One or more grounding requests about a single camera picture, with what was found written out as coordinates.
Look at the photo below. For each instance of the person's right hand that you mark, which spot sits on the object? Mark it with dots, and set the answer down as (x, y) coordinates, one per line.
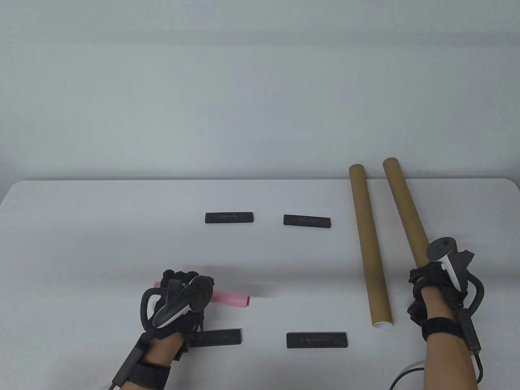
(430, 276)

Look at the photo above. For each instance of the person's left hand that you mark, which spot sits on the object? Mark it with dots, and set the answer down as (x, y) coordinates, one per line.
(183, 280)

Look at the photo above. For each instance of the pink paper sheet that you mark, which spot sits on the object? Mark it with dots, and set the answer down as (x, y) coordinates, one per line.
(231, 298)

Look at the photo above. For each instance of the brown cardboard mailing tube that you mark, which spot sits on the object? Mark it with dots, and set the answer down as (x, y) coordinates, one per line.
(365, 223)
(406, 211)

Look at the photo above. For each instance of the black rectangular paperweight bar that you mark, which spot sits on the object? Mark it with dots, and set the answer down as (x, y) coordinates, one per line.
(306, 221)
(229, 217)
(317, 340)
(223, 337)

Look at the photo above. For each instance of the person's right forearm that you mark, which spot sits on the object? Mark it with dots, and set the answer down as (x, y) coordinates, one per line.
(447, 365)

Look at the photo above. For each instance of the person's left forearm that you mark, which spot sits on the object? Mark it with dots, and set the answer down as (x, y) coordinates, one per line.
(160, 351)

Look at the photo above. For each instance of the grey left hand controller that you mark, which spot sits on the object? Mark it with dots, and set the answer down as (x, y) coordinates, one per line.
(199, 294)

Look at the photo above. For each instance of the grey hand controller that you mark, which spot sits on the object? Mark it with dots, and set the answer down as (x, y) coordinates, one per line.
(199, 294)
(440, 248)

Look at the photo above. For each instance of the grey right hand controller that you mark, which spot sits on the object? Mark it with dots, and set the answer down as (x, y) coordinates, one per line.
(440, 248)

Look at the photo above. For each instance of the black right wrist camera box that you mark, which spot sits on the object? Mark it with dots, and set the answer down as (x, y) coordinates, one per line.
(469, 331)

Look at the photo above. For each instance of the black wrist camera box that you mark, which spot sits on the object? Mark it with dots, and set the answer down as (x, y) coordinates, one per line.
(128, 361)
(469, 331)

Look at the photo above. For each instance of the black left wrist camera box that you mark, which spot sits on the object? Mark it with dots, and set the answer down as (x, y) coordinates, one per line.
(128, 361)

